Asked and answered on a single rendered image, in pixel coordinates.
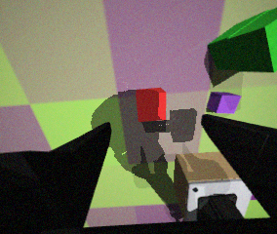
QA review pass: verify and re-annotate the red block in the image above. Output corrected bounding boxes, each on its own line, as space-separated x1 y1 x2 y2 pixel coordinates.
136 88 166 122

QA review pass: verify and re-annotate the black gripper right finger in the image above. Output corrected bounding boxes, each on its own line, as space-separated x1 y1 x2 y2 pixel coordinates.
201 114 277 217

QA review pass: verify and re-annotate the green block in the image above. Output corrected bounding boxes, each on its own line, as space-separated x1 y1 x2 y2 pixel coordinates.
227 8 277 73
207 10 269 70

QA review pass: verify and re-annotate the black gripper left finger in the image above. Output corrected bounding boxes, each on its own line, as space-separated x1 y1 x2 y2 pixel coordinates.
0 122 111 228

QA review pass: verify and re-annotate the purple block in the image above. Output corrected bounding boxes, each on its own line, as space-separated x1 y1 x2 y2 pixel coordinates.
207 92 242 114

